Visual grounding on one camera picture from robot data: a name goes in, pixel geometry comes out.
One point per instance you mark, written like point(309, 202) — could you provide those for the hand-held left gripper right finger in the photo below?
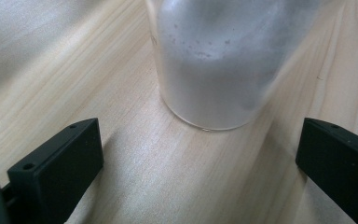
point(341, 168)

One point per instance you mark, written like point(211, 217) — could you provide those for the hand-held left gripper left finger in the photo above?
point(56, 174)

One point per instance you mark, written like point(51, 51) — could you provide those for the frosted jar of white powder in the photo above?
point(217, 71)

